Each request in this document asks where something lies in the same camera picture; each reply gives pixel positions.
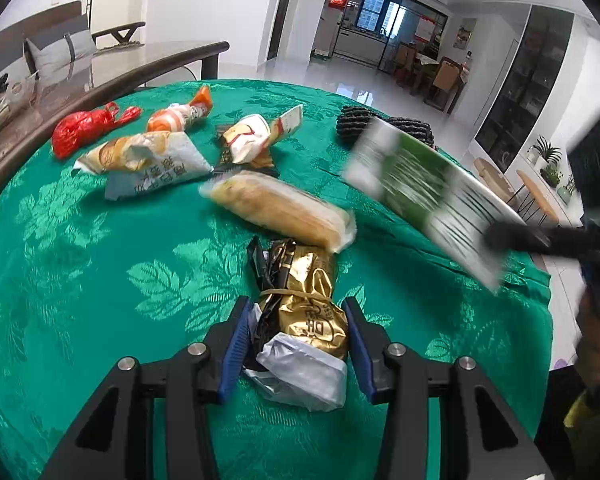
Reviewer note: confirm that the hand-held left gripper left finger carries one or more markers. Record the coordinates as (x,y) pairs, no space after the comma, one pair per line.
(234,355)

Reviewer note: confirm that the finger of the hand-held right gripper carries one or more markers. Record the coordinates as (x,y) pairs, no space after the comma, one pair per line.
(520,239)

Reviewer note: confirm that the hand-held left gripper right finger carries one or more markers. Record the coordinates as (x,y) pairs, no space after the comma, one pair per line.
(362,355)

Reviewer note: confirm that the gold snack packet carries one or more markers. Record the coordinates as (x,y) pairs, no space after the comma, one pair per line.
(300,305)

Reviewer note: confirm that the green snack packet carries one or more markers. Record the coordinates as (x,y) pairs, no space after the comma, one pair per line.
(410,175)

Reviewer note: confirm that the orange and white snack packet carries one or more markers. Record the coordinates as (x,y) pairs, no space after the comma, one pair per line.
(175,117)

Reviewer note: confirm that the person's right hand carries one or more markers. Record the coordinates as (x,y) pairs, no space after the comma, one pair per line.
(597,350)

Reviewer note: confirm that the potted plant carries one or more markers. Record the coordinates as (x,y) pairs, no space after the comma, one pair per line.
(550,175)
(545,149)
(566,192)

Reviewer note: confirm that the round wooden side table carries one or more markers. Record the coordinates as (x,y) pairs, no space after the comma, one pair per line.
(490,167)
(535,185)

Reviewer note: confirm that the dark glass cabinet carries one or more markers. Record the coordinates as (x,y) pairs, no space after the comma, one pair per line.
(525,85)

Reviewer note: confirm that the yellow bread packet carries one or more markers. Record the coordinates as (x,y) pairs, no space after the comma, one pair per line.
(280,207)

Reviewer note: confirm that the green patterned tablecloth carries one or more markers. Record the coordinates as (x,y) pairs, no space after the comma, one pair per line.
(105,260)

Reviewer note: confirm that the wooden dining chair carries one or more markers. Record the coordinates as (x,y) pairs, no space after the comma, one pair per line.
(404,60)
(447,80)

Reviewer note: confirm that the black snack packet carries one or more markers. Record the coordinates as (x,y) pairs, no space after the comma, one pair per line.
(265,166)

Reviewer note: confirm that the dining table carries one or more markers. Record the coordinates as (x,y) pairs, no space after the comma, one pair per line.
(426,62)

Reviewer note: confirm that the white and gold wrapper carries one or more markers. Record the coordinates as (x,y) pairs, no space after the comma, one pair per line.
(150,160)

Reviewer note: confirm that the person's dark clothing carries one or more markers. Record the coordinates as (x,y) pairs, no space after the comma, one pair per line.
(570,450)

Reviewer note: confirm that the window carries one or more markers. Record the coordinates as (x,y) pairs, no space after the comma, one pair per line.
(375,10)

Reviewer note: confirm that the red plastic bag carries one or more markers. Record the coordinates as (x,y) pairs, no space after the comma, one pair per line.
(80,130)

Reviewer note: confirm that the dark wooden table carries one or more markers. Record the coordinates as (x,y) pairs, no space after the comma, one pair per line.
(105,67)

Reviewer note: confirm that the wooden sofa armrest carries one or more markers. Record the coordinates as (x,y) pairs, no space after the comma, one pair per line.
(120,35)

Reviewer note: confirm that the grey cushion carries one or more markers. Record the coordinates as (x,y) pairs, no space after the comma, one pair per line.
(60,47)

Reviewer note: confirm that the grey sofa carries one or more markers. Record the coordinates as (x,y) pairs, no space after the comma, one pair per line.
(10,45)

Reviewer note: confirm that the wall picture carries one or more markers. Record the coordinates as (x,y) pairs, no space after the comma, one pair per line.
(465,32)

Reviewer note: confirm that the red wall poster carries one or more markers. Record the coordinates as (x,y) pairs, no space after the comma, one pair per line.
(423,27)

